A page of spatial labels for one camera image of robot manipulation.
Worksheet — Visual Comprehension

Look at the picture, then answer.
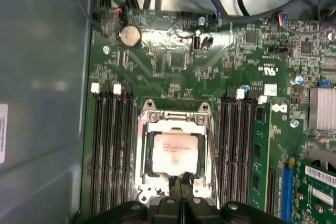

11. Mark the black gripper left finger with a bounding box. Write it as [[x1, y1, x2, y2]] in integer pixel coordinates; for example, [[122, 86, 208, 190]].
[[86, 176, 182, 224]]

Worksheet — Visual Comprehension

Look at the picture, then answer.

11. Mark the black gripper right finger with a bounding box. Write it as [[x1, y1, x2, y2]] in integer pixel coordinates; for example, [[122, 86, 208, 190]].
[[182, 173, 286, 224]]

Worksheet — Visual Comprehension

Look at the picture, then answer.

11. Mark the metal locking lever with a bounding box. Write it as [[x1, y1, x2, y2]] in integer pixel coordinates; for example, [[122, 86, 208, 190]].
[[206, 128, 221, 202]]

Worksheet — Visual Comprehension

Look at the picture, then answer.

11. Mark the silver CPU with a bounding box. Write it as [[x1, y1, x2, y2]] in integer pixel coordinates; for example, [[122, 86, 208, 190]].
[[144, 129, 205, 177]]

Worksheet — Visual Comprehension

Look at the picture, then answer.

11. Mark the metal socket cover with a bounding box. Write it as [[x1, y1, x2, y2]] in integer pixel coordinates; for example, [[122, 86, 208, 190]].
[[136, 119, 214, 196]]

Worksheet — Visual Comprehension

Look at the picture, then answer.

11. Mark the CPU socket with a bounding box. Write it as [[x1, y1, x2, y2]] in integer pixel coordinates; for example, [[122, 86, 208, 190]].
[[135, 99, 220, 204]]

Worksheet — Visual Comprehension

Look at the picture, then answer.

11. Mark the black RAM slot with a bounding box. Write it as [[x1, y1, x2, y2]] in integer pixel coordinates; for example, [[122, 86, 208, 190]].
[[90, 82, 103, 209], [241, 89, 255, 206], [123, 87, 136, 204], [102, 84, 114, 209], [251, 94, 272, 210], [219, 87, 232, 206], [230, 89, 244, 206], [112, 83, 125, 209]]

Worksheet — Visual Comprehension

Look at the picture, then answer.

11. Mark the black expansion slot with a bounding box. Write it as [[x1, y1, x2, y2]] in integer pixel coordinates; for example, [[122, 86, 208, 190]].
[[267, 168, 277, 209]]

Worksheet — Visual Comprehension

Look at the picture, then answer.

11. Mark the blue expansion slot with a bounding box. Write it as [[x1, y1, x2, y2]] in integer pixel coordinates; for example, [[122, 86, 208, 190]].
[[282, 157, 295, 222]]

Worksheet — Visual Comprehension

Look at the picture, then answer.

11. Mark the green RAM stick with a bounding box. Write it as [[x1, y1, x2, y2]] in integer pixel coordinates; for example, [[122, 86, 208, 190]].
[[251, 101, 271, 210]]

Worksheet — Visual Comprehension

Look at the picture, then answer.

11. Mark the small graphics card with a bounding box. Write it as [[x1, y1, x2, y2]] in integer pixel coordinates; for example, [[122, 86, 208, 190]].
[[295, 159, 336, 224]]

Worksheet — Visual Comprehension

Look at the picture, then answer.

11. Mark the green motherboard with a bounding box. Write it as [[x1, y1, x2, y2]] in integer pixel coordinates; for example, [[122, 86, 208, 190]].
[[83, 7, 336, 224]]

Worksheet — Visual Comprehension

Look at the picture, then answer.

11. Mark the silver chipset heatsink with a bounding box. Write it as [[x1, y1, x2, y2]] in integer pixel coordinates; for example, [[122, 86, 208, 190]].
[[308, 87, 336, 132]]

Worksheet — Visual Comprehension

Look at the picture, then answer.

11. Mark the coin cell battery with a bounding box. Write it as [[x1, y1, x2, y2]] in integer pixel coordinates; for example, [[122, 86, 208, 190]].
[[117, 24, 142, 49]]

